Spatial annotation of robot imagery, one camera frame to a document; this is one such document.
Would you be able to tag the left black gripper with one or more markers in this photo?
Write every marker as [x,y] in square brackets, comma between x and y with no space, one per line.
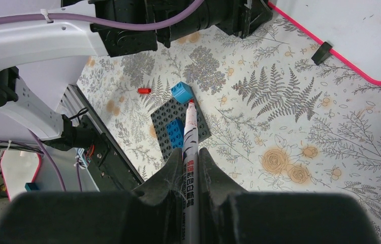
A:
[244,17]

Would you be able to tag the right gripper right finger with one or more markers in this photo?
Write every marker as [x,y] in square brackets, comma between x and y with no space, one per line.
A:
[231,214]

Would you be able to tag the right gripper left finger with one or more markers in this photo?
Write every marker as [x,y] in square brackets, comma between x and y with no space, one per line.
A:
[150,213]

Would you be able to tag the red whiteboard marker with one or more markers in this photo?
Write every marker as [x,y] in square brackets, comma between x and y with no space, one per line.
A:
[191,206]

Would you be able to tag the red marker cap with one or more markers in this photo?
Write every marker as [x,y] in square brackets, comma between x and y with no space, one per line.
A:
[144,90]

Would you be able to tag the pink framed whiteboard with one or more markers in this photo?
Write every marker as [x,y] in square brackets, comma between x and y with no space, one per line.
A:
[353,28]
[19,168]

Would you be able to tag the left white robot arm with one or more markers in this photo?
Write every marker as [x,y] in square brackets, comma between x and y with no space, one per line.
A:
[102,28]

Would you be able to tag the blue whiteboard eraser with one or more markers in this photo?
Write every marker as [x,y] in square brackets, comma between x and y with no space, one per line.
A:
[31,186]

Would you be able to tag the dark blue lego brick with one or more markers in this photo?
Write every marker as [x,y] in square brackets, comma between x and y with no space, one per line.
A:
[175,131]

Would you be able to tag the light blue lego brick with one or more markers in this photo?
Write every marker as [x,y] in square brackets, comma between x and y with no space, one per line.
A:
[182,92]

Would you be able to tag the dark grey lego baseplate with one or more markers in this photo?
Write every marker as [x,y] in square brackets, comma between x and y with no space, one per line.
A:
[169,122]

